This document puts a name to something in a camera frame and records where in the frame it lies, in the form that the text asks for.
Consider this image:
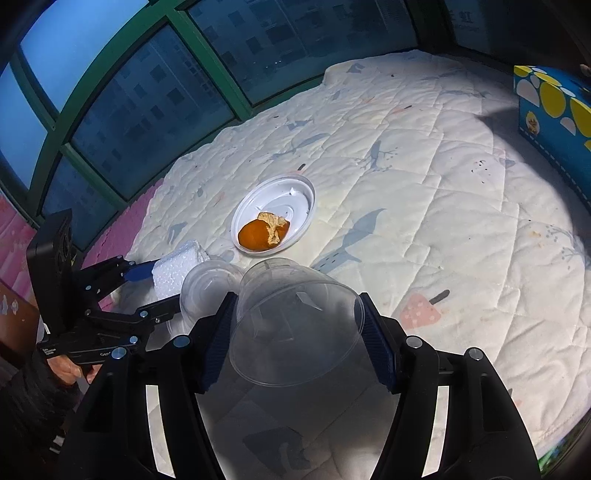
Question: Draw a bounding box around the green window frame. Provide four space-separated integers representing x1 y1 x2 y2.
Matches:
0 0 325 227

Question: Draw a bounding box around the white quilted patterned blanket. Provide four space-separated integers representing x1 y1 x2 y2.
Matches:
127 51 590 461

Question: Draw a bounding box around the wooden bed platform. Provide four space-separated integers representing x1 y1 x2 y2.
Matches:
0 282 39 356

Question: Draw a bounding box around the small clear plastic cup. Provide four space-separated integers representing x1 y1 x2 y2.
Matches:
176 260 243 334

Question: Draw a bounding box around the person's left hand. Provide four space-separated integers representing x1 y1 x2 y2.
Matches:
47 355 101 386

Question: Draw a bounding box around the white styrofoam block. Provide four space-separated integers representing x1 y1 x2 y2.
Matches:
151 240 211 300

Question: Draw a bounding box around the white plastic lid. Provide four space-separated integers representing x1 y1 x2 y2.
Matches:
230 174 317 257

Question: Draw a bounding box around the pink foam mat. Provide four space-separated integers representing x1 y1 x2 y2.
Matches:
1 179 163 307

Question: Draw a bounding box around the blue yellow tissue box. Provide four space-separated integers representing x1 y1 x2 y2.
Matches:
514 65 591 207

